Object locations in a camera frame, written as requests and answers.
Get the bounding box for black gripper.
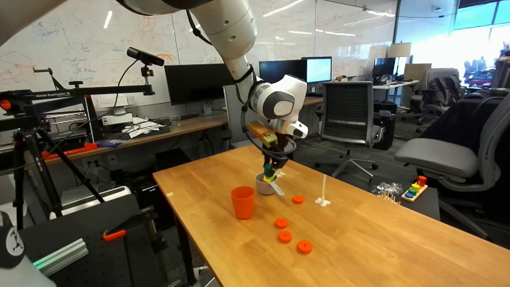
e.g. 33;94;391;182
262;135;299;180

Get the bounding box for grey measuring cup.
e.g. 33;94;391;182
256;172;288;199

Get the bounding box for orange plastic cup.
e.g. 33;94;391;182
230;185;257;221

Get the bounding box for light grey office chair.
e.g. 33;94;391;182
222;83;300;159

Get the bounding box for black computer monitor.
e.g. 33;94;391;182
259;59;308;86

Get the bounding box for black mesh office chair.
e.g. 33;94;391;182
319;79;382;180

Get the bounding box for long wooden desk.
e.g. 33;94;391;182
39;94;326;164

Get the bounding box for lit white monitor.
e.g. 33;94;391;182
305;56;335;86

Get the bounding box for wide black monitor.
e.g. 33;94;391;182
165;62;237;107

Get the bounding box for clear plastic bag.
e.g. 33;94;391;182
372;180;406;204

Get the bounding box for black bag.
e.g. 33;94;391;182
372;100;398;151

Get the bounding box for white crumpled papers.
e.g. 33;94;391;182
120;118;166;140

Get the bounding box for colourful stacking toy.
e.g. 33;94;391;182
401;174;431;204

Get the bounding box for small dark monitor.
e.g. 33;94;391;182
372;56;399;83

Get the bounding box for white desk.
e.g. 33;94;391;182
372;78;421;92

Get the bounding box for black side table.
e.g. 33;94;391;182
372;185;444;221

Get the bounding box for white box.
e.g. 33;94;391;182
101;110;136;127

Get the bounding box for grey padded office chair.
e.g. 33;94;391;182
394;94;510;242

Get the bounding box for white lamp shade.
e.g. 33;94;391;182
385;41;415;59

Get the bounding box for red tool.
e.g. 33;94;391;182
41;142;101;162

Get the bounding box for black cart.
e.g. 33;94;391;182
20;199;170;287

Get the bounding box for silver aluminium bar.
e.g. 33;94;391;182
31;236;92;277

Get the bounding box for black tripod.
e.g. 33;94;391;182
0;113;109;231

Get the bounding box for black cap with logo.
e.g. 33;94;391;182
0;210;28;269

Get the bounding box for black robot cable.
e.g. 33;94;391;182
184;8;299;161

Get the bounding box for black stereo camera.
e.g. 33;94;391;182
125;44;166;68

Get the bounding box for black clamp orange handle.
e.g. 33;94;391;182
103;205;168;253

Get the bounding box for silver metal rail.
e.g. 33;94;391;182
50;185;133;220

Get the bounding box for black boom rail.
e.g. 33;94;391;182
0;79;157;116

